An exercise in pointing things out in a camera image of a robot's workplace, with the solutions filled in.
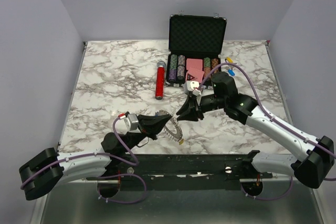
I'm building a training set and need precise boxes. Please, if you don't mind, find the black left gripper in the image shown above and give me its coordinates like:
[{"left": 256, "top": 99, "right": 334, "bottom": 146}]
[{"left": 122, "top": 114, "right": 172, "bottom": 153}]

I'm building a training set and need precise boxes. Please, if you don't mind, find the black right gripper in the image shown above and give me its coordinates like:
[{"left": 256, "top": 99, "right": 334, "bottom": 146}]
[{"left": 176, "top": 94, "right": 227, "bottom": 123}]

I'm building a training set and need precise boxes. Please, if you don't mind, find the round metal keyring disc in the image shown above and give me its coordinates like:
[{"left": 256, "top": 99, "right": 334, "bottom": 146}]
[{"left": 155, "top": 110, "right": 183, "bottom": 142}]

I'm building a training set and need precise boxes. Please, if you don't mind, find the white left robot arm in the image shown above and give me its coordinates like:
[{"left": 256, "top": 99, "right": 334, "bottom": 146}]
[{"left": 19, "top": 112, "right": 172, "bottom": 200}]

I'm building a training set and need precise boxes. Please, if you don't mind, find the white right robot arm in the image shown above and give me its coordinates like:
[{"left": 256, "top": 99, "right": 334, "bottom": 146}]
[{"left": 177, "top": 72, "right": 334, "bottom": 189}]

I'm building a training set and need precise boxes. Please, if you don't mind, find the black triangular all-in button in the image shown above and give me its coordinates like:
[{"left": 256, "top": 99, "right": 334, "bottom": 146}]
[{"left": 186, "top": 73, "right": 196, "bottom": 81}]

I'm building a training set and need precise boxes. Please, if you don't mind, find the loose pink playing cards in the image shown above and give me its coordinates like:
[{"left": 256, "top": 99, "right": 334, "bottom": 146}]
[{"left": 186, "top": 69, "right": 204, "bottom": 83}]

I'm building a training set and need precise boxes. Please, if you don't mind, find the purple chip stack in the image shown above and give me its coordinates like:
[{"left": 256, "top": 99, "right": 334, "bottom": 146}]
[{"left": 168, "top": 69, "right": 177, "bottom": 82}]

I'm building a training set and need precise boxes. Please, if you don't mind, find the orange blue lower chip stack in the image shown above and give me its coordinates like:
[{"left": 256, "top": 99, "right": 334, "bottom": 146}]
[{"left": 176, "top": 65, "right": 185, "bottom": 80}]

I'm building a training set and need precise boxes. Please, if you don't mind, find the orange blue chip stack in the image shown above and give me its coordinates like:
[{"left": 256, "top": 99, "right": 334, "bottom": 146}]
[
  {"left": 177, "top": 55, "right": 185, "bottom": 66},
  {"left": 176, "top": 65, "right": 185, "bottom": 80}
]

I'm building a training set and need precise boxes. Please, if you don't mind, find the red chip stack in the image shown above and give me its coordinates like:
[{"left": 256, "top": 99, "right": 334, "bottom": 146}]
[{"left": 204, "top": 67, "right": 211, "bottom": 78}]

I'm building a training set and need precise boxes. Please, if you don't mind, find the pink playing card deck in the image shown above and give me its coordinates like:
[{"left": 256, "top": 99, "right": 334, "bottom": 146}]
[{"left": 186, "top": 58, "right": 203, "bottom": 71}]

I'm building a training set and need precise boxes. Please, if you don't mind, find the red glitter microphone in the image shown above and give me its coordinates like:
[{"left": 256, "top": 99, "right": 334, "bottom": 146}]
[{"left": 155, "top": 60, "right": 166, "bottom": 100}]

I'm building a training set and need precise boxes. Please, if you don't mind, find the green chip stack right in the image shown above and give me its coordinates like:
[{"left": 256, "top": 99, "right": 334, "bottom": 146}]
[{"left": 203, "top": 57, "right": 211, "bottom": 69}]

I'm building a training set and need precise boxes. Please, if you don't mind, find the orange black chip stack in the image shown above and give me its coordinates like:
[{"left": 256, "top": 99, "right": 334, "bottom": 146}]
[{"left": 211, "top": 58, "right": 219, "bottom": 73}]

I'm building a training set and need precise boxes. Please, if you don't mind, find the green blue chip stack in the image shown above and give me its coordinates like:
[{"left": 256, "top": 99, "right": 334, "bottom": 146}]
[{"left": 170, "top": 55, "right": 178, "bottom": 70}]

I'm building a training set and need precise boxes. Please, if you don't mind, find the blue key tag far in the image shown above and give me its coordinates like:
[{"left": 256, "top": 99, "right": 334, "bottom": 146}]
[{"left": 228, "top": 69, "right": 235, "bottom": 76}]

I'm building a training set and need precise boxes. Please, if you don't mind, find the black poker chip case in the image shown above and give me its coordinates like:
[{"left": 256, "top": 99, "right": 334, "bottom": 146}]
[{"left": 165, "top": 14, "right": 227, "bottom": 87}]

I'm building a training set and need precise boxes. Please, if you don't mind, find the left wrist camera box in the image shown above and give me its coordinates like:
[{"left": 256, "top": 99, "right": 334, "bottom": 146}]
[{"left": 124, "top": 114, "right": 139, "bottom": 131}]

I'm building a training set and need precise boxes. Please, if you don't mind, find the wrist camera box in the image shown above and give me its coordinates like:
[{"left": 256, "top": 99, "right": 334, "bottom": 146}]
[
  {"left": 124, "top": 114, "right": 139, "bottom": 131},
  {"left": 183, "top": 80, "right": 202, "bottom": 98}
]

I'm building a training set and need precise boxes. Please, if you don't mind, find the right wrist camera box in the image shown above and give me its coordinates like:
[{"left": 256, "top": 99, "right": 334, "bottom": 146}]
[{"left": 183, "top": 80, "right": 202, "bottom": 98}]

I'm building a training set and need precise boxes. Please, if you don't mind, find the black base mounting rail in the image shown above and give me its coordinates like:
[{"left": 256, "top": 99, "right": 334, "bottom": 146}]
[{"left": 102, "top": 151, "right": 275, "bottom": 191}]

